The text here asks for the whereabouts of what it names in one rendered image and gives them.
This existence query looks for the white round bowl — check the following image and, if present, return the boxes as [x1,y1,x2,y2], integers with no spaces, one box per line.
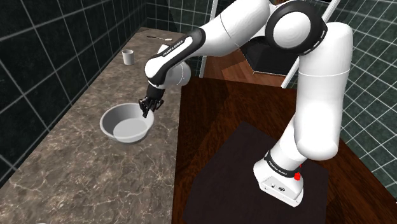
[99,102,155,144]

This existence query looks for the grey cup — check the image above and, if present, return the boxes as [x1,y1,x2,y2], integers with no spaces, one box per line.
[121,49,136,66]

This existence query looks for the thin dark stick, pale tip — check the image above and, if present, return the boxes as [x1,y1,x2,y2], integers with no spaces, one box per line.
[146,35,172,42]

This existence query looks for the dark robot stand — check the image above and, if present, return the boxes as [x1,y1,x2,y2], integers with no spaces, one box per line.
[182,120,330,224]

